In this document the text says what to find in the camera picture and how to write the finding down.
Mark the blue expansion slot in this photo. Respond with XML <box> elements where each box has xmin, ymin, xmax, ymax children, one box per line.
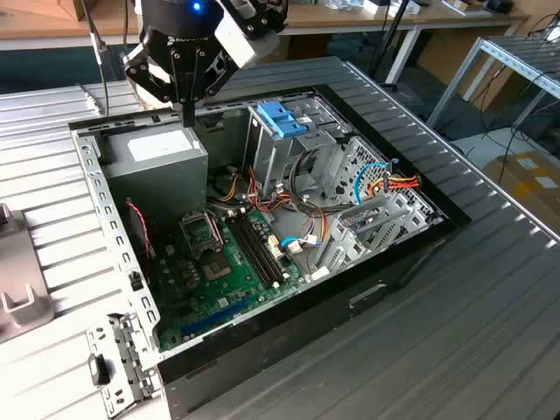
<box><xmin>180</xmin><ymin>293</ymin><xmax>254</xmax><ymax>340</ymax></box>

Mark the perforated metal disk bay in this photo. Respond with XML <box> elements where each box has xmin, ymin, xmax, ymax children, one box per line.
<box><xmin>305</xmin><ymin>134</ymin><xmax>444</xmax><ymax>281</ymax></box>

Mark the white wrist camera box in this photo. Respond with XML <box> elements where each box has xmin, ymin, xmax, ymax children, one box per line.
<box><xmin>213</xmin><ymin>0</ymin><xmax>290</xmax><ymax>71</ymax></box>

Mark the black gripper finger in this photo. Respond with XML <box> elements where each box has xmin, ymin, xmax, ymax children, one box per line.
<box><xmin>121</xmin><ymin>43</ymin><xmax>190</xmax><ymax>129</ymax></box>
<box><xmin>188</xmin><ymin>46</ymin><xmax>241</xmax><ymax>129</ymax></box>

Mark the black RAM slot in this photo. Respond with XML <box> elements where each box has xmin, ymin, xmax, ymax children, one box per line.
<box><xmin>225</xmin><ymin>212</ymin><xmax>281</xmax><ymax>289</ymax></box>
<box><xmin>238</xmin><ymin>209</ymin><xmax>290</xmax><ymax>281</ymax></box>

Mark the metal socket cover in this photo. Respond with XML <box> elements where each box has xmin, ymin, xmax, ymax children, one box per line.
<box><xmin>178</xmin><ymin>209</ymin><xmax>222</xmax><ymax>257</ymax></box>

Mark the cardboard box with labels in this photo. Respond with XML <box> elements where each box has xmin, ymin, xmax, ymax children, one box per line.
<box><xmin>483</xmin><ymin>150</ymin><xmax>560</xmax><ymax>222</ymax></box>

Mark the black open PC case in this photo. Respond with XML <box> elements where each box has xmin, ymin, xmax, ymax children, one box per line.
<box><xmin>67</xmin><ymin>82</ymin><xmax>473</xmax><ymax>419</ymax></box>

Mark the green motherboard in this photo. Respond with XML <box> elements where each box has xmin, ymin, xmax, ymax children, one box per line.
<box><xmin>150</xmin><ymin>205</ymin><xmax>307</xmax><ymax>354</ymax></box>

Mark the metal optical drive cage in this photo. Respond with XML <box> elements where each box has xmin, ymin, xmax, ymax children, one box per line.
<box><xmin>242</xmin><ymin>89</ymin><xmax>355</xmax><ymax>207</ymax></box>

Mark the red wire bundle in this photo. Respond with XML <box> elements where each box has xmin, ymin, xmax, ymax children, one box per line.
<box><xmin>245</xmin><ymin>165</ymin><xmax>293</xmax><ymax>216</ymax></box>

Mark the orange yellow wire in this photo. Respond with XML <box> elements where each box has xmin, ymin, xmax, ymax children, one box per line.
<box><xmin>315</xmin><ymin>205</ymin><xmax>329</xmax><ymax>244</ymax></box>

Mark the grey parts rack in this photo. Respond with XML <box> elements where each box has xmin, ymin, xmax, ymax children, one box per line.
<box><xmin>0</xmin><ymin>203</ymin><xmax>53</xmax><ymax>342</ymax></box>

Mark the orange red power wire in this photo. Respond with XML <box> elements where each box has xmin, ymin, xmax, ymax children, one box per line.
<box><xmin>368</xmin><ymin>172</ymin><xmax>424</xmax><ymax>196</ymax></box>

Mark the long wooden desk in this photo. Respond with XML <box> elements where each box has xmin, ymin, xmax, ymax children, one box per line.
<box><xmin>0</xmin><ymin>0</ymin><xmax>533</xmax><ymax>87</ymax></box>

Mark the grey power supply unit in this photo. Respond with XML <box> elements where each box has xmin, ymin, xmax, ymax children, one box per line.
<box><xmin>99</xmin><ymin>124</ymin><xmax>210</xmax><ymax>228</ymax></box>

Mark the small brown box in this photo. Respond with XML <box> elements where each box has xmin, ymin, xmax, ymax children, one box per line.
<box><xmin>72</xmin><ymin>0</ymin><xmax>141</xmax><ymax>21</ymax></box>

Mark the blue plastic drive latch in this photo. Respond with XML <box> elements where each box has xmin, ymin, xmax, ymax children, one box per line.
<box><xmin>256</xmin><ymin>101</ymin><xmax>310</xmax><ymax>139</ymax></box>

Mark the blue wire with white plug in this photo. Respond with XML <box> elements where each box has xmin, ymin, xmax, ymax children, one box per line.
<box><xmin>277</xmin><ymin>234</ymin><xmax>325</xmax><ymax>255</ymax></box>

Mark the black tripod stand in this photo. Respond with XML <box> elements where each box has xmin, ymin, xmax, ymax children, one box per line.
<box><xmin>367</xmin><ymin>0</ymin><xmax>417</xmax><ymax>93</ymax></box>

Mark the yellow black wire bundle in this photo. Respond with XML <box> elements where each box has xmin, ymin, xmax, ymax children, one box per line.
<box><xmin>216</xmin><ymin>165</ymin><xmax>244</xmax><ymax>203</ymax></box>

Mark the metal expansion slot bracket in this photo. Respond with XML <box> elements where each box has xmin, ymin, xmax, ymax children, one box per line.
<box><xmin>85</xmin><ymin>311</ymin><xmax>161</xmax><ymax>415</ymax></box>

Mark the CPU socket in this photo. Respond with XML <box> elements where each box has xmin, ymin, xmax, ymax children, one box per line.
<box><xmin>194</xmin><ymin>251</ymin><xmax>235</xmax><ymax>285</ymax></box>

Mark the red black twisted wire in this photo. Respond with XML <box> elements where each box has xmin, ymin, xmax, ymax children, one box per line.
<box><xmin>125</xmin><ymin>199</ymin><xmax>155</xmax><ymax>275</ymax></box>

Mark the blue wire with black plug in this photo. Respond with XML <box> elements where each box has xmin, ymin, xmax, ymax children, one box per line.
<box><xmin>353</xmin><ymin>157</ymin><xmax>402</xmax><ymax>207</ymax></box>

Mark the metal locking lever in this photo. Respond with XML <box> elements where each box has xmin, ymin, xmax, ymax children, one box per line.
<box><xmin>208</xmin><ymin>210</ymin><xmax>223</xmax><ymax>251</ymax></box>

